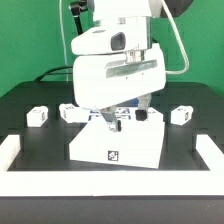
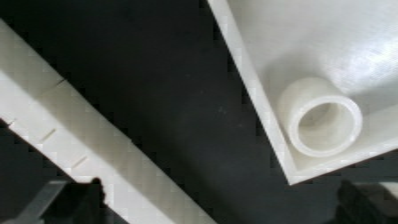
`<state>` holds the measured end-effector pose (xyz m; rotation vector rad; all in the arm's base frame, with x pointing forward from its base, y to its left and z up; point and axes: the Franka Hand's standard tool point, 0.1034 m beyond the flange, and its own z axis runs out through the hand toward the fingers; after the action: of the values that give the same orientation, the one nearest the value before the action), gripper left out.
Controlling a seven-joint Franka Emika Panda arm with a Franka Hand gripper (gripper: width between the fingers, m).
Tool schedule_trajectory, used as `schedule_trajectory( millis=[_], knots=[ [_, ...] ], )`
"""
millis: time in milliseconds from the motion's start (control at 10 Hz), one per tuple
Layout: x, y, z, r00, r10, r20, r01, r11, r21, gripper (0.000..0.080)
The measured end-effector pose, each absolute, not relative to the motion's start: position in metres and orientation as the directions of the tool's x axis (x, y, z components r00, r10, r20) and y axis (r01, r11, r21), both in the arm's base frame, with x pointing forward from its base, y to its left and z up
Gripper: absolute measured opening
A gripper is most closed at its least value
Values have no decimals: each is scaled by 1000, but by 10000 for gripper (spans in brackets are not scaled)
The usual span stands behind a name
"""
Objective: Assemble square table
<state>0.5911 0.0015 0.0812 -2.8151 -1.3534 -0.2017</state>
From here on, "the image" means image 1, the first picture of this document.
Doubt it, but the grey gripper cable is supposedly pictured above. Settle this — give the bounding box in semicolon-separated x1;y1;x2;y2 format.
159;0;190;76

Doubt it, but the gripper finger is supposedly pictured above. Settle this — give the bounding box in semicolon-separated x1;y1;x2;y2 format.
100;106;121;132
135;94;152;121

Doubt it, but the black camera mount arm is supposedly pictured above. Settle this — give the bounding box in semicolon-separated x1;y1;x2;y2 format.
69;0;88;35

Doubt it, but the white square table top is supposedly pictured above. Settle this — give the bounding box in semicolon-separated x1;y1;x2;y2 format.
69;118;165;169

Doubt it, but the AprilTag marker sheet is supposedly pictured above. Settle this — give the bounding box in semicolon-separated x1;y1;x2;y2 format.
88;107;137;120

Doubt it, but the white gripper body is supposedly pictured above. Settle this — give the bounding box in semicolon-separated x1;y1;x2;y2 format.
73;44;166;110

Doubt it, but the white hanging cable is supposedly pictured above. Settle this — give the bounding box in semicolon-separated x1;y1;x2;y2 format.
58;0;70;82

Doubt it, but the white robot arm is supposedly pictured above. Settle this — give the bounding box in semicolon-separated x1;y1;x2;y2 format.
71;0;166;132

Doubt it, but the white U-shaped obstacle fence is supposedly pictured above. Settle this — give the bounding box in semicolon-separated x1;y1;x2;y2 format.
0;134;224;197

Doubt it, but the black cable bundle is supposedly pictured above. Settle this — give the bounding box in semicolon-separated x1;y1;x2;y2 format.
34;65;74;83

